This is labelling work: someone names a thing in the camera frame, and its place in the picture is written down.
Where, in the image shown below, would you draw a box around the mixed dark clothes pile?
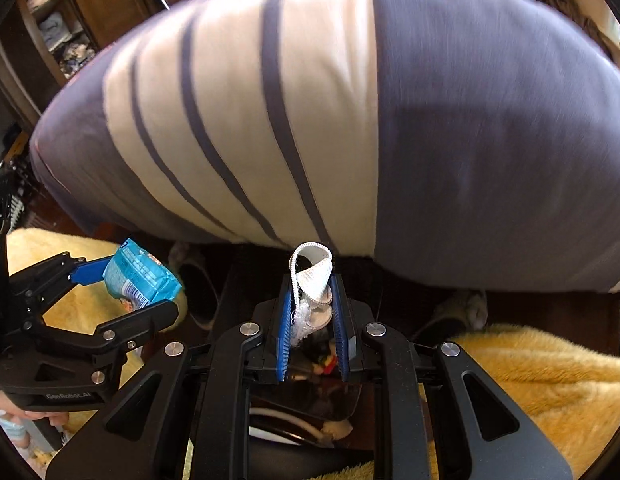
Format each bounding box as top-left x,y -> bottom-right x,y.
60,45 -> 99,79

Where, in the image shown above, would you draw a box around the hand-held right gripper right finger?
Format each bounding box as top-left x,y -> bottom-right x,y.
334,275 -> 575,480

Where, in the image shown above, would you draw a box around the person's left hand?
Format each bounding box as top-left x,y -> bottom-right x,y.
0,392 -> 68,426

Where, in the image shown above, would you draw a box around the light blue folded clothes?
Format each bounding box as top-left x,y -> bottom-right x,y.
37,12 -> 74,52

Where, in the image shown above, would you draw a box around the blue snack packet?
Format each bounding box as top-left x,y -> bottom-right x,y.
102,238 -> 183,311

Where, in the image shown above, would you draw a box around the yellow fluffy rug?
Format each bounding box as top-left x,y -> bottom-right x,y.
7,227 -> 620,480

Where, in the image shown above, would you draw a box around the blue white striped blanket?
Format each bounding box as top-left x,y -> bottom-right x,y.
30,0 -> 620,297

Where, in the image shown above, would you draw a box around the person's left forearm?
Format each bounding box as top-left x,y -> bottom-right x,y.
0,417 -> 32,457

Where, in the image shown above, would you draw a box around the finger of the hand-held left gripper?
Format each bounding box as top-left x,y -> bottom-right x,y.
7,251 -> 115,312
37,300 -> 181,367

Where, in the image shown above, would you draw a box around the grey slipper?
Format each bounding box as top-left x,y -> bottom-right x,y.
409,287 -> 490,342
169,241 -> 217,332

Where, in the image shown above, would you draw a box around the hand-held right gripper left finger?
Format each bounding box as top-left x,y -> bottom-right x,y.
45,275 -> 295,480

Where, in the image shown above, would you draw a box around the dark wooden wardrobe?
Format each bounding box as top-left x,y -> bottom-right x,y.
0,0 -> 215,132

